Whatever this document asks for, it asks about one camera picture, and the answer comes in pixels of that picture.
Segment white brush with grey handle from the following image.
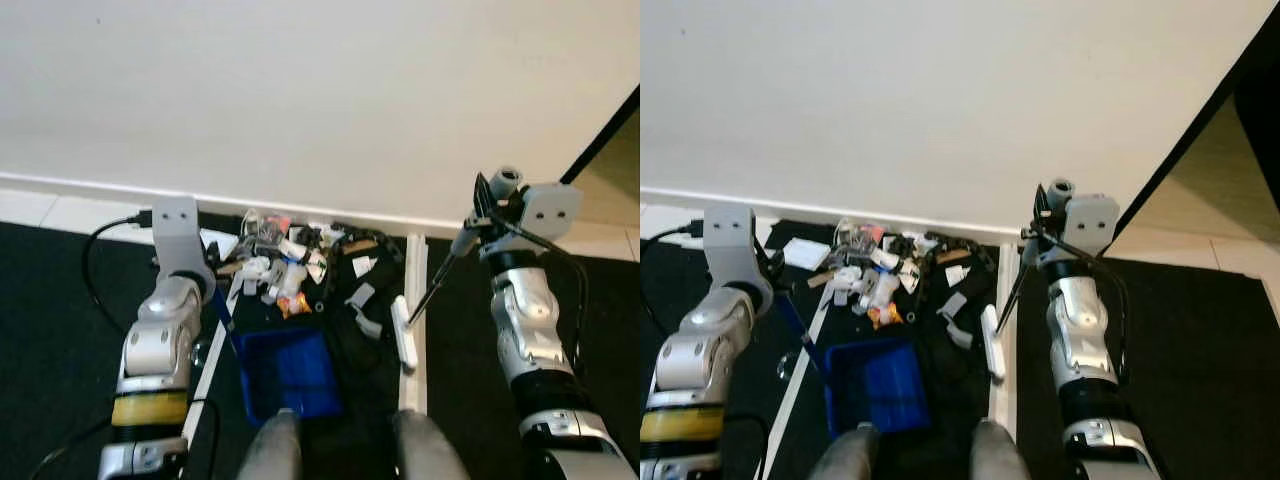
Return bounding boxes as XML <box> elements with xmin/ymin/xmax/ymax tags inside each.
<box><xmin>392</xmin><ymin>167</ymin><xmax>524</xmax><ymax>373</ymax></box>
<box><xmin>980</xmin><ymin>178</ymin><xmax>1077</xmax><ymax>381</ymax></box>

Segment blue plastic dustpan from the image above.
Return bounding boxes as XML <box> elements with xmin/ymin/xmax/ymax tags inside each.
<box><xmin>210</xmin><ymin>288</ymin><xmax>343</xmax><ymax>426</ymax></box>
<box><xmin>775</xmin><ymin>290</ymin><xmax>931</xmax><ymax>439</ymax></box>

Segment white paper sheet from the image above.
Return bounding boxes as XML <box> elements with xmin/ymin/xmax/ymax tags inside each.
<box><xmin>200</xmin><ymin>228</ymin><xmax>240</xmax><ymax>260</ymax></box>
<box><xmin>783</xmin><ymin>238</ymin><xmax>832</xmax><ymax>272</ymax></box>

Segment clear crumpled plastic wrap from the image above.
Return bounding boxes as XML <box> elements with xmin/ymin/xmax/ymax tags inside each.
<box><xmin>833</xmin><ymin>219</ymin><xmax>883</xmax><ymax>261</ymax></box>
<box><xmin>240</xmin><ymin>209</ymin><xmax>293</xmax><ymax>251</ymax></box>

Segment white crumpled paper scrap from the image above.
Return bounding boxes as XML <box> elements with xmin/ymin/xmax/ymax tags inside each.
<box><xmin>826</xmin><ymin>250</ymin><xmax>926</xmax><ymax>313</ymax></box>
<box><xmin>236</xmin><ymin>240</ymin><xmax>331</xmax><ymax>303</ymax></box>

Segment grey left robot leg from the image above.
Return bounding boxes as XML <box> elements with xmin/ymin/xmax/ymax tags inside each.
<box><xmin>237</xmin><ymin>410</ymin><xmax>303</xmax><ymax>480</ymax></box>
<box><xmin>808</xmin><ymin>424</ymin><xmax>881</xmax><ymax>480</ymax></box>

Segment grey robot leg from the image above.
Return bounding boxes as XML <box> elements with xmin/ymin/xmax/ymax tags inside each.
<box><xmin>237</xmin><ymin>410</ymin><xmax>303</xmax><ymax>480</ymax></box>
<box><xmin>808</xmin><ymin>424</ymin><xmax>881</xmax><ymax>480</ymax></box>
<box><xmin>970</xmin><ymin>420</ymin><xmax>1033</xmax><ymax>480</ymax></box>
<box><xmin>393</xmin><ymin>410</ymin><xmax>469</xmax><ymax>480</ymax></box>

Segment grey right robot leg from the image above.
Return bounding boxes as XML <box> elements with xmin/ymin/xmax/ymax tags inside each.
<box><xmin>970</xmin><ymin>420</ymin><xmax>1033</xmax><ymax>480</ymax></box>
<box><xmin>393</xmin><ymin>410</ymin><xmax>469</xmax><ymax>480</ymax></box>

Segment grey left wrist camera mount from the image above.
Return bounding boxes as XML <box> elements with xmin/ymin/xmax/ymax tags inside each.
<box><xmin>703</xmin><ymin>207</ymin><xmax>774</xmax><ymax>313</ymax></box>
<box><xmin>150</xmin><ymin>195</ymin><xmax>217</xmax><ymax>293</ymax></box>

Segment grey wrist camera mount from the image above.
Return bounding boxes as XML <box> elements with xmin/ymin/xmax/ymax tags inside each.
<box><xmin>520</xmin><ymin>183</ymin><xmax>584</xmax><ymax>247</ymax></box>
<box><xmin>1062</xmin><ymin>194</ymin><xmax>1121</xmax><ymax>257</ymax></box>
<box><xmin>150</xmin><ymin>195</ymin><xmax>217</xmax><ymax>293</ymax></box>
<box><xmin>703</xmin><ymin>207</ymin><xmax>774</xmax><ymax>313</ymax></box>

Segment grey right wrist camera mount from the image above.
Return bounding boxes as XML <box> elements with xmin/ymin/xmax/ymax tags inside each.
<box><xmin>520</xmin><ymin>183</ymin><xmax>584</xmax><ymax>247</ymax></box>
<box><xmin>1062</xmin><ymin>194</ymin><xmax>1121</xmax><ymax>257</ymax></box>

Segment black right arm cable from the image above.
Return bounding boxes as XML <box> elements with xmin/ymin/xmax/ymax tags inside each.
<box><xmin>1030</xmin><ymin>225</ymin><xmax>1132</xmax><ymax>386</ymax></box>
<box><xmin>485</xmin><ymin>210</ymin><xmax>591</xmax><ymax>376</ymax></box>

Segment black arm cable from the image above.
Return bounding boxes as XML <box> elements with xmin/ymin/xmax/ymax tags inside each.
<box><xmin>485</xmin><ymin>210</ymin><xmax>591</xmax><ymax>376</ymax></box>
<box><xmin>82</xmin><ymin>212</ymin><xmax>153</xmax><ymax>336</ymax></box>
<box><xmin>640</xmin><ymin>224</ymin><xmax>707</xmax><ymax>341</ymax></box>
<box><xmin>1030</xmin><ymin>225</ymin><xmax>1132</xmax><ymax>386</ymax></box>

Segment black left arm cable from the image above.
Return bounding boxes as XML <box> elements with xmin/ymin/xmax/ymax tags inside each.
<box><xmin>640</xmin><ymin>224</ymin><xmax>707</xmax><ymax>341</ymax></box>
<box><xmin>82</xmin><ymin>212</ymin><xmax>153</xmax><ymax>336</ymax></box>

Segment black cloth with grey strap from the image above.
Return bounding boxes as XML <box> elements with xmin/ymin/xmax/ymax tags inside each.
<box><xmin>905</xmin><ymin>235</ymin><xmax>1001</xmax><ymax>383</ymax></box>
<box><xmin>318</xmin><ymin>224</ymin><xmax>403</xmax><ymax>373</ymax></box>

